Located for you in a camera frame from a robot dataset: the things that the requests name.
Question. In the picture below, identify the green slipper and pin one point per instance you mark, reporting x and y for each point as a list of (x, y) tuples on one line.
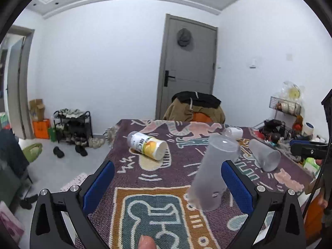
[(32, 152)]

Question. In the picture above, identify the white wall switch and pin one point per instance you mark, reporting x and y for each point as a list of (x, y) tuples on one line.
[(253, 64)]

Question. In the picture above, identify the yellow white label bottle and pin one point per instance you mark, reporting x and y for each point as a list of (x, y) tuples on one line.
[(147, 145)]

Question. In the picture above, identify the black garment on chair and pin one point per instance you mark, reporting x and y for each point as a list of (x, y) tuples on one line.
[(197, 99)]

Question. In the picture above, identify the black door handle lock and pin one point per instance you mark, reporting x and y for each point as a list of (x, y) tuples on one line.
[(167, 76)]

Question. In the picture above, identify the frosted cup with cartoon sticker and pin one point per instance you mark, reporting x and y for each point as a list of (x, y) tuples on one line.
[(208, 186)]

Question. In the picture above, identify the frosted plastic cup right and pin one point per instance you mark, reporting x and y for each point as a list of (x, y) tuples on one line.
[(267, 158)]

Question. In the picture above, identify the grey interior door left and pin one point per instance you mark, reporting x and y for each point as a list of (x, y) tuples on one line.
[(17, 104)]

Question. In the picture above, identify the black desk wire rack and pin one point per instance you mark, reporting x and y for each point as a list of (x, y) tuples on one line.
[(274, 126)]

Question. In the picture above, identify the green tissue pack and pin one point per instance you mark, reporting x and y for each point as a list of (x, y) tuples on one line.
[(311, 166)]

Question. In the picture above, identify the orange chair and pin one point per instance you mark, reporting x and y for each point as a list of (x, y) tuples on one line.
[(201, 118)]

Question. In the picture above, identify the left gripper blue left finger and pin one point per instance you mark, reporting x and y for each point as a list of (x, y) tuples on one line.
[(48, 229)]

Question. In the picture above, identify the clear plastic bag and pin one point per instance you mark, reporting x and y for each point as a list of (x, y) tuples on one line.
[(291, 92)]

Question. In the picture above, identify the white label clear bottle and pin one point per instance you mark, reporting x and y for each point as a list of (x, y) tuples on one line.
[(235, 133)]

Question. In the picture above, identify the pink cartoon cushion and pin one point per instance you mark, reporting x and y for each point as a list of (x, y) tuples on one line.
[(11, 223)]

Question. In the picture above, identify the black wire wall basket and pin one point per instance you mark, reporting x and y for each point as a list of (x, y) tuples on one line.
[(285, 106)]

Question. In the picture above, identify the black shoe rack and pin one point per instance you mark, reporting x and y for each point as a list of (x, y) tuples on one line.
[(72, 126)]

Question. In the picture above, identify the black shoe on floor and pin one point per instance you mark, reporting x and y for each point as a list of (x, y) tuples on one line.
[(57, 152)]

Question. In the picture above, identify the orange paper bag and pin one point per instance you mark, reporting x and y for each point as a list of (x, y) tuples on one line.
[(41, 129)]

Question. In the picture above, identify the black haired doll figure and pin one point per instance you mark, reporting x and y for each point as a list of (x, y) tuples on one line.
[(274, 138)]

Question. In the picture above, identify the grey entrance door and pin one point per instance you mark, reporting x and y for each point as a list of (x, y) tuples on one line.
[(194, 70)]

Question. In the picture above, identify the brown plush toy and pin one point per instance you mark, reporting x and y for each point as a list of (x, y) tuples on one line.
[(298, 124)]

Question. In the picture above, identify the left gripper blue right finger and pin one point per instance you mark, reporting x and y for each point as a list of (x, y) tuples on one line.
[(274, 219)]

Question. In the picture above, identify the white tape roll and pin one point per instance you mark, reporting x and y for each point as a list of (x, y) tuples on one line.
[(308, 129)]

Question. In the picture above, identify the person's thumb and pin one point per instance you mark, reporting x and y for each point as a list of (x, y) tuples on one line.
[(146, 242)]

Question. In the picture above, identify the cardboard box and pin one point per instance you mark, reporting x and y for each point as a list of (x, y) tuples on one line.
[(37, 109)]

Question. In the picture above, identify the grey knitted cloth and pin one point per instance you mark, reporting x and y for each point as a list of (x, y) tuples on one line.
[(284, 148)]

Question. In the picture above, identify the grey hat on door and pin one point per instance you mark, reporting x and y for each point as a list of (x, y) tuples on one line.
[(184, 39)]

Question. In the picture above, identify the patterned purple woven blanket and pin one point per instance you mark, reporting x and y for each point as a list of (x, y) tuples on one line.
[(179, 201)]

